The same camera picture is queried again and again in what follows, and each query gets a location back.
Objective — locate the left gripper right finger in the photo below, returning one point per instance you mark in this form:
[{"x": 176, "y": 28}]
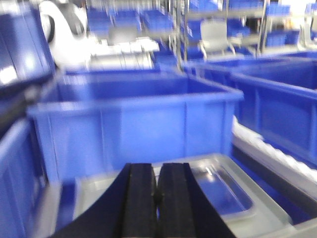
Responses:
[{"x": 183, "y": 210}]

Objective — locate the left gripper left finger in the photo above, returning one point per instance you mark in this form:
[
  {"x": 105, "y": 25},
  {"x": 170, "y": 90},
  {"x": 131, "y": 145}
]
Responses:
[{"x": 126, "y": 209}]

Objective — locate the smaller silver tray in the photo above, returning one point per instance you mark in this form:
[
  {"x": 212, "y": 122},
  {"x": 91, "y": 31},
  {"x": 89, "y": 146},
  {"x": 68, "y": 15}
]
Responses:
[{"x": 244, "y": 206}]

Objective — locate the large blue crate behind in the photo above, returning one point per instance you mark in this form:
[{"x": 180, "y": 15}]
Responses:
[{"x": 92, "y": 124}]

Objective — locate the blue bin left front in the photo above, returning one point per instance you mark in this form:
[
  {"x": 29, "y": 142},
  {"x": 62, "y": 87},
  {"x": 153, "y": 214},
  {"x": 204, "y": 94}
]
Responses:
[{"x": 21, "y": 180}]

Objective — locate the blue crate right rear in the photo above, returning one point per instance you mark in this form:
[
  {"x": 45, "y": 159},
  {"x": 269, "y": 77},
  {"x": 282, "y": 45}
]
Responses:
[{"x": 280, "y": 97}]

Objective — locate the grey chair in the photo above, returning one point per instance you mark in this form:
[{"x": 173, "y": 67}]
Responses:
[{"x": 214, "y": 38}]

